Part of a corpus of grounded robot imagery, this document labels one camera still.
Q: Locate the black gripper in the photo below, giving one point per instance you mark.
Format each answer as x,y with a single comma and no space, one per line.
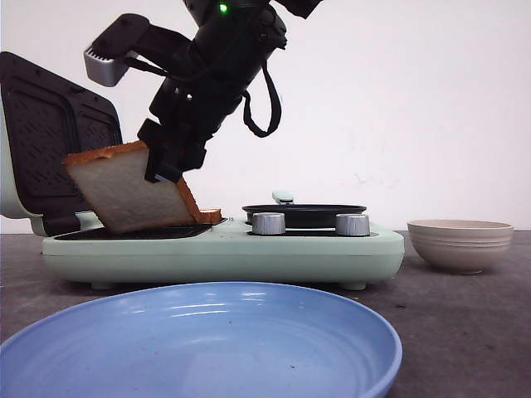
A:
207,83

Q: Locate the bread slice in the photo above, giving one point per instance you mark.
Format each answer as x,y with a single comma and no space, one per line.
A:
112,181
210,216

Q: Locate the breakfast maker hinged lid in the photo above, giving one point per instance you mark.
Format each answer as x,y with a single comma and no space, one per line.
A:
45,117

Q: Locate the beige ribbed bowl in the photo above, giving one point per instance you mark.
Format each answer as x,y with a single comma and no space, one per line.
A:
460,246

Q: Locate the mint green breakfast maker base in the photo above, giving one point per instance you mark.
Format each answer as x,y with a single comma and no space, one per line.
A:
225,252

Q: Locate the silver left control knob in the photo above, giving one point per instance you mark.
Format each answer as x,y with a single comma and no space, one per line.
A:
268,223

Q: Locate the silver control knob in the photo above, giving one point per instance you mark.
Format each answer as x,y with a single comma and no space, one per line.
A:
268,223
354,225

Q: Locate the black frying pan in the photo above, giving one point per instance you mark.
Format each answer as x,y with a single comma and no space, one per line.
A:
302,216

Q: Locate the blue plastic plate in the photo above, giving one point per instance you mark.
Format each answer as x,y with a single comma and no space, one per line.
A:
229,339

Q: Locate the silver right control knob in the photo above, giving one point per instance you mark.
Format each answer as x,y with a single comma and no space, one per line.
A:
354,225

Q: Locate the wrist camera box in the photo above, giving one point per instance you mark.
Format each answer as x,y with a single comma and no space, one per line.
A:
131,41

